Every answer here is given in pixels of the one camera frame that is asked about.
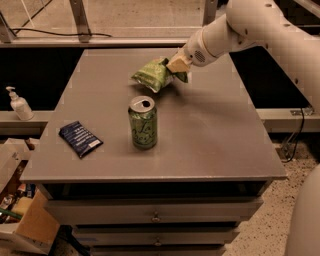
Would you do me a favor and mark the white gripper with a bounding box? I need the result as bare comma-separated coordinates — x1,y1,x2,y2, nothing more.
166,29,218,73

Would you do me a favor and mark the green jalapeno chip bag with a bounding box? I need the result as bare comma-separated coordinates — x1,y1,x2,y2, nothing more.
131,58,188,93

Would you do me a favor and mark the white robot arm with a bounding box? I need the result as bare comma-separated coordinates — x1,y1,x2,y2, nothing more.
167,0,320,256

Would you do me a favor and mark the green La Croix can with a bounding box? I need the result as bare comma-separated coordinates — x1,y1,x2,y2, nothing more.
128,96,158,150

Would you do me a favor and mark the dark blue snack packet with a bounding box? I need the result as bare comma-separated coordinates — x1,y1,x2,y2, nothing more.
59,121,103,159

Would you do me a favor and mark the white pump sanitizer bottle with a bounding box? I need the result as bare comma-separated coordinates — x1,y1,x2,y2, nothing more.
6,86,34,121

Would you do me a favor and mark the cardboard box with items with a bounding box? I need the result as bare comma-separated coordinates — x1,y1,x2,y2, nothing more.
0,138,60,255

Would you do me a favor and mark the metal railing frame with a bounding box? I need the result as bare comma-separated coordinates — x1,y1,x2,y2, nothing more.
0,0,320,48

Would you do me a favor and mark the black cable right side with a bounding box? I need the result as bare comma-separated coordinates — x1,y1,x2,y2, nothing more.
280,107,306,164

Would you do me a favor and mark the black cable on floor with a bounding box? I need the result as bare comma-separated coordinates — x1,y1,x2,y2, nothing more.
9,27,114,39

